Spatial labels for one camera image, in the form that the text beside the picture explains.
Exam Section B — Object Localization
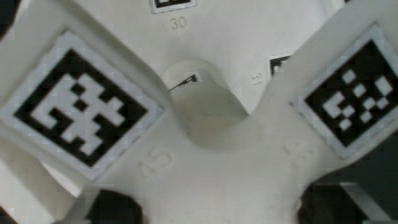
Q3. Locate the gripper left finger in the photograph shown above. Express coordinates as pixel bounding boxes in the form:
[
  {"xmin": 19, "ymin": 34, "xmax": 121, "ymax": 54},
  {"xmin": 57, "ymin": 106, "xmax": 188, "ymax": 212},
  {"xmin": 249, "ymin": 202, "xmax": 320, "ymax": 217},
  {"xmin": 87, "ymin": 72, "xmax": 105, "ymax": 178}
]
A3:
[{"xmin": 55, "ymin": 189, "xmax": 144, "ymax": 224}]

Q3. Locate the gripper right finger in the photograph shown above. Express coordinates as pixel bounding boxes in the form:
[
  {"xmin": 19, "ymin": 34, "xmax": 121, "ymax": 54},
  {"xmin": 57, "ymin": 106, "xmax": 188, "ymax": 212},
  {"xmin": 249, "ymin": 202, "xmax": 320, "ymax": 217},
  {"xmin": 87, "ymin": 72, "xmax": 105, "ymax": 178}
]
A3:
[{"xmin": 298, "ymin": 175, "xmax": 398, "ymax": 224}]

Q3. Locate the white cross-shaped table base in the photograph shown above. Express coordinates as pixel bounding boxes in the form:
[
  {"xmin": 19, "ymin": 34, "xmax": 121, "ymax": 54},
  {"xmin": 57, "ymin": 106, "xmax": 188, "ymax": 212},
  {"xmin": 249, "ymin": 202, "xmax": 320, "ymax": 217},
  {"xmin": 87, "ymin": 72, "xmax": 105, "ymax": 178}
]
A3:
[{"xmin": 0, "ymin": 0, "xmax": 398, "ymax": 224}]

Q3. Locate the white cylindrical table leg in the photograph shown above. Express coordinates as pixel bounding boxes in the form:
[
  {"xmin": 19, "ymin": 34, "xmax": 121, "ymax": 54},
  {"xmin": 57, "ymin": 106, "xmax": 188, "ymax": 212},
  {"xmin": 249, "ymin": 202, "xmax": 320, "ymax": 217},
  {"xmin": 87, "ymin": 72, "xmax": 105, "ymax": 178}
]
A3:
[{"xmin": 161, "ymin": 59, "xmax": 249, "ymax": 150}]

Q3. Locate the white round table top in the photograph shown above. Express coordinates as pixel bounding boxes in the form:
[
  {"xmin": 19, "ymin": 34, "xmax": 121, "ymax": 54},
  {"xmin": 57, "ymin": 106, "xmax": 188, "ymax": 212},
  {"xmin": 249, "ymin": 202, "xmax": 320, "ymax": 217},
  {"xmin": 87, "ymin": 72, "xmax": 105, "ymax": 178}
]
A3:
[{"xmin": 0, "ymin": 0, "xmax": 357, "ymax": 224}]

